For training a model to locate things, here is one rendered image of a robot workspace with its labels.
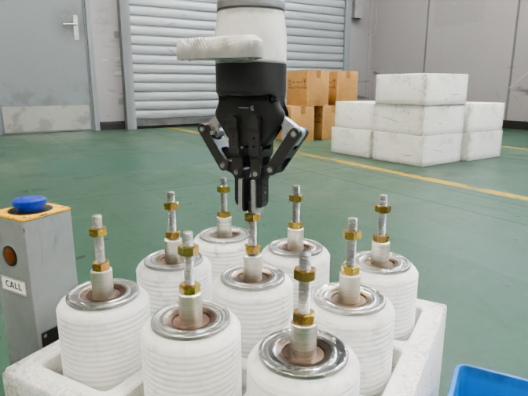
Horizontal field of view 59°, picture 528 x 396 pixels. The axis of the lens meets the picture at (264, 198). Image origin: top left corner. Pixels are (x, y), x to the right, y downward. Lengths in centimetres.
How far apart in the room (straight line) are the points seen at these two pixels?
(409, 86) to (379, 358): 257
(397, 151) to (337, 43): 406
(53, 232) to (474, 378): 57
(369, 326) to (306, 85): 372
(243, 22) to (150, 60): 510
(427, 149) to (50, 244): 254
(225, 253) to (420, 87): 238
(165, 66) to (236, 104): 512
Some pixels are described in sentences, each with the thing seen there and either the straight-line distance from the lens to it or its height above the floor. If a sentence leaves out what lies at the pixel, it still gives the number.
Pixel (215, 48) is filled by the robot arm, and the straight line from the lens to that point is 45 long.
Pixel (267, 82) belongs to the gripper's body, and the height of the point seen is 47.
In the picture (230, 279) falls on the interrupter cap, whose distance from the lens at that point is 55.
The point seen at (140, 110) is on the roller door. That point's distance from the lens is 554.
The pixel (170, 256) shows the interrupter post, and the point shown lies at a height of 26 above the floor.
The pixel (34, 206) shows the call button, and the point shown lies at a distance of 66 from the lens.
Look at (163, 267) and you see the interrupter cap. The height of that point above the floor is 25.
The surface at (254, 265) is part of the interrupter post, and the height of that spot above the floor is 27.
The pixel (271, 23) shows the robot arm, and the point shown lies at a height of 53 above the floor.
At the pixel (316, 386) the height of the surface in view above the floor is 25.
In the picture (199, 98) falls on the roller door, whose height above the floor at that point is 32.
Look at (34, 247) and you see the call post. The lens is 65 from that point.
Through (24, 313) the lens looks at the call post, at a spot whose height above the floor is 19.
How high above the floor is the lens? 47
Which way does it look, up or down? 13 degrees down
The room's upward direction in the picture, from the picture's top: straight up
